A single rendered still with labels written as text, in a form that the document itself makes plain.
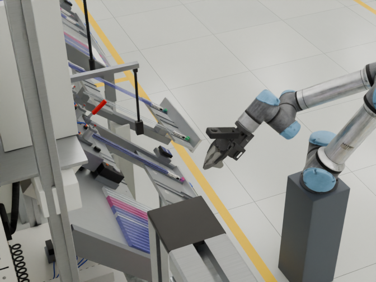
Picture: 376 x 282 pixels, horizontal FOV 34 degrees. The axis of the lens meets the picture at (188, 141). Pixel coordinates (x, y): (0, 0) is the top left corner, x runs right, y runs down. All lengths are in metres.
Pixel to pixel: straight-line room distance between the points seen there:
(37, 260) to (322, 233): 1.15
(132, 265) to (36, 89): 0.57
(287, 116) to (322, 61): 2.33
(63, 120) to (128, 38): 3.48
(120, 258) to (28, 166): 0.34
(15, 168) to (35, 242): 0.96
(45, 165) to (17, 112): 0.15
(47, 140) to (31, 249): 1.08
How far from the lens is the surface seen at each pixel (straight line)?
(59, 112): 1.34
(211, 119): 3.85
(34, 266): 2.18
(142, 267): 1.56
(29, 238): 2.27
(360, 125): 2.18
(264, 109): 2.19
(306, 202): 2.52
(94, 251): 1.46
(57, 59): 1.28
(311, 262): 2.74
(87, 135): 1.72
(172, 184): 2.17
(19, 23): 1.07
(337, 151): 2.25
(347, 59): 4.60
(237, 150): 2.24
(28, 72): 1.11
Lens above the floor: 2.18
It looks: 37 degrees down
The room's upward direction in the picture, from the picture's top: 1 degrees counter-clockwise
